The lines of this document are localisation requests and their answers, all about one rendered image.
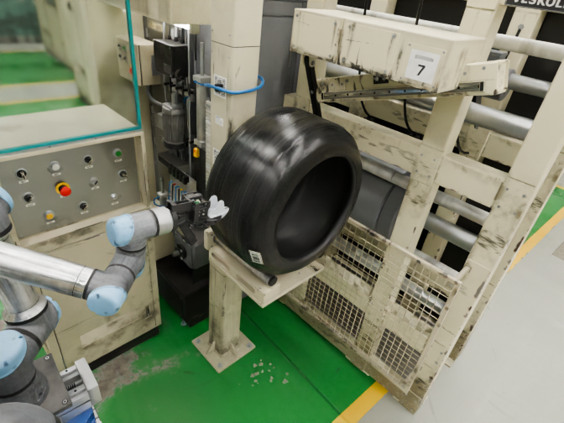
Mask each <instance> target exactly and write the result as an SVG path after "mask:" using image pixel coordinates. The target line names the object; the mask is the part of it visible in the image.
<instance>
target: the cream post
mask: <svg viewBox="0 0 564 423"><path fill-rule="evenodd" d="M262 12H263V0H211V84H212V85H214V74H217V75H219V76H222V77H224V78H227V88H226V89H227V90H230V91H242V90H247V89H251V88H254V87H256V86H257V82H258V70H259V46H260V35H261V23H262ZM256 94H257V91H252V92H249V93H243V94H238V95H233V94H228V93H226V99H224V98H221V97H219V96H217V95H215V94H214V88H211V170H212V166H213V148H215V149H217V150H219V151H220V150H221V149H222V147H223V145H224V144H225V143H226V142H227V140H228V139H229V138H230V137H231V135H232V134H233V133H234V132H235V131H236V130H237V129H238V128H239V127H240V126H241V125H242V124H243V123H245V122H246V121H247V120H249V119H250V118H251V117H252V116H254V115H255V106H256ZM216 116H218V117H220V118H222V119H223V126H221V125H219V124H217V123H216ZM211 170H210V172H211ZM242 292H243V291H242V290H241V289H240V288H239V287H238V286H237V285H236V284H234V283H233V282H232V281H231V280H230V279H229V278H228V277H227V276H226V275H225V274H224V273H223V272H222V271H221V270H220V269H218V268H217V267H216V266H215V265H214V264H213V263H212V262H210V279H209V343H210V344H212V343H213V342H215V349H216V350H217V352H218V353H219V354H220V355H223V354H224V353H226V352H228V351H229V350H230V343H232V344H233V346H234V347H236V346H237V345H238V339H239V327H240V316H241V304H242Z"/></svg>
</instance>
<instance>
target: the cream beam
mask: <svg viewBox="0 0 564 423"><path fill-rule="evenodd" d="M486 41H487V39H485V38H481V37H477V36H472V35H467V34H459V33H454V32H450V31H446V30H441V29H433V28H428V27H423V26H419V25H414V24H410V23H401V22H397V21H392V20H388V19H383V18H375V17H370V16H366V15H361V14H356V13H349V12H343V11H339V10H328V9H310V8H295V14H294V22H293V29H292V37H291V45H290V51H294V52H296V53H299V54H303V55H308V56H310V57H313V58H317V59H319V60H324V61H327V62H331V63H333V64H336V65H341V66H345V67H347V68H350V69H354V70H356V71H361V72H364V73H368V74H370V75H374V76H378V77H382V78H384V79H388V80H391V81H396V82H398V83H402V84H405V85H407V86H413V87H415V88H419V89H421V90H425V91H429V92H433V93H435V94H437V93H441V92H444V91H450V90H454V89H456V88H457V86H458V83H459V81H460V79H461V77H462V73H463V70H464V67H465V65H466V64H470V63H475V62H479V61H480V58H481V55H482V53H483V49H484V46H485V44H486ZM412 49H415V50H422V51H425V52H429V53H433V54H437V55H440V56H441V57H440V59H439V62H438V66H437V68H436V73H435V75H434V78H433V82H432V84H428V83H425V82H422V81H417V80H413V79H410V78H407V77H405V72H406V68H407V65H408V62H409V58H410V53H411V50H412Z"/></svg>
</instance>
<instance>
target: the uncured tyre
mask: <svg viewBox="0 0 564 423"><path fill-rule="evenodd" d="M362 173H363V167H362V160H361V157H360V153H359V150H358V146H357V143H356V141H355V139H354V137H353V136H352V135H351V134H350V133H349V132H348V131H347V130H346V129H345V128H343V127H342V126H341V125H339V124H337V123H334V122H331V121H329V120H327V119H325V118H323V117H319V116H317V115H315V114H312V113H310V112H307V111H305V110H302V109H300V108H297V107H272V108H270V109H267V110H264V111H262V112H259V113H257V114H256V115H254V116H252V117H251V118H250V119H249V120H247V121H246V122H245V123H243V124H242V125H241V126H240V127H239V128H238V129H237V130H236V131H235V132H234V133H233V134H232V135H231V137H230V138H229V139H228V140H227V142H226V143H225V144H224V145H223V147H222V149H221V150H220V152H219V154H218V156H217V157H216V160H215V162H214V164H213V166H212V168H211V172H210V174H209V178H208V182H207V185H206V196H205V201H209V200H210V198H211V196H217V201H224V206H227V207H228V208H229V211H228V213H227V214H226V215H225V216H224V217H223V218H222V219H221V220H220V221H219V222H217V223H216V224H214V225H211V226H210V227H211V229H212V231H213V232H214V234H215V235H216V237H217V238H218V240H219V241H220V242H221V243H223V244H224V245H225V246H226V247H228V248H229V249H230V250H231V251H233V252H234V253H235V254H236V255H237V256H238V257H239V258H241V259H242V260H243V261H244V262H245V263H247V264H248V265H249V266H251V267H252V268H253V269H256V270H257V271H260V272H262V273H265V274H272V275H277V274H286V273H289V272H293V271H296V270H298V269H302V268H304V267H305V266H307V265H308V264H310V263H312V262H313V261H314V260H316V259H317V258H318V257H319V256H321V255H322V254H323V253H324V252H325V251H326V250H327V249H328V248H329V246H330V245H331V244H332V243H333V242H334V240H335V239H336V238H337V236H338V235H339V233H340V232H341V230H342V229H343V228H344V226H345V224H346V222H347V220H348V218H349V217H350V215H351V213H352V211H353V208H354V206H355V203H356V201H357V198H358V193H359V191H360V186H361V182H362ZM249 250H250V251H254V252H257V253H260V255H261V258H262V261H263V264H258V263H255V262H252V259H251V256H250V253H249Z"/></svg>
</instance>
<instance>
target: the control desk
mask: <svg viewBox="0 0 564 423"><path fill-rule="evenodd" d="M0 187H2V188H3V189H4V190H5V191H6V192H7V193H8V194H9V195H10V196H11V197H12V199H13V209H12V211H11V212H10V213H9V214H8V217H9V219H10V221H11V223H12V224H13V230H12V231H11V232H10V233H9V235H10V237H11V239H12V240H13V243H14V245H16V246H19V247H22V248H27V249H30V250H34V251H36V252H40V253H44V254H48V255H50V256H54V257H56V258H60V259H64V260H68V261H71V262H74V263H77V264H82V265H85V266H88V267H91V268H94V269H100V270H102V271H105V269H106V268H107V266H108V265H109V264H110V262H111V260H112V258H113V256H114V255H115V253H116V247H114V246H112V245H111V243H110V242H109V240H108V237H107V230H106V225H107V221H108V220H109V219H110V218H112V217H118V216H121V215H122V214H129V213H134V212H141V211H145V210H148V209H151V206H150V205H151V204H150V194H149V177H148V167H147V158H146V148H145V139H144V131H143V130H142V129H137V130H133V131H127V132H123V133H114V134H109V135H104V136H100V137H95V138H86V139H81V140H76V141H71V142H67V143H62V144H53V145H48V146H44V147H38V148H34V149H25V150H20V151H15V152H11V153H6V154H0ZM34 288H35V289H36V291H37V293H39V294H42V295H46V296H48V297H50V298H52V300H55V301H56V302H57V303H58V305H59V306H60V309H61V317H60V320H59V322H58V325H57V326H56V328H55V329H54V330H53V331H52V332H51V334H50V336H49V337H48V339H47V340H46V342H45V343H44V345H43V348H44V350H45V352H46V354H49V353H52V356H53V358H54V360H55V363H56V366H57V368H58V369H59V372H62V371H64V370H66V369H68V368H70V367H72V366H74V365H75V361H77V360H79V359H81V358H85V359H86V361H87V363H88V365H89V367H90V370H91V371H92V370H94V369H96V368H98V367H100V366H102V365H103V364H105V363H107V362H109V361H111V360H112V359H114V358H116V357H118V356H119V355H121V354H123V353H125V352H126V351H128V350H130V349H132V348H134V347H136V346H138V345H139V344H141V343H142V342H145V341H147V340H149V339H150V338H151V337H154V336H156V335H157V334H159V325H161V315H160V306H159V289H158V280H157V270H156V261H155V251H154V238H149V239H147V246H146V254H145V265H144V271H143V273H142V274H141V275H140V276H139V277H138V278H137V279H135V281H134V282H133V285H132V287H131V289H130V291H129V292H128V296H127V299H126V300H125V301H124V302H123V304H122V306H121V308H120V309H119V311H118V312H117V313H116V314H114V315H112V316H99V315H97V314H96V312H94V311H90V309H89V308H88V306H87V303H86V302H87V300H84V299H80V298H76V297H73V296H70V295H64V294H61V293H58V292H54V291H52V290H46V289H43V288H39V287H36V286H35V287H34Z"/></svg>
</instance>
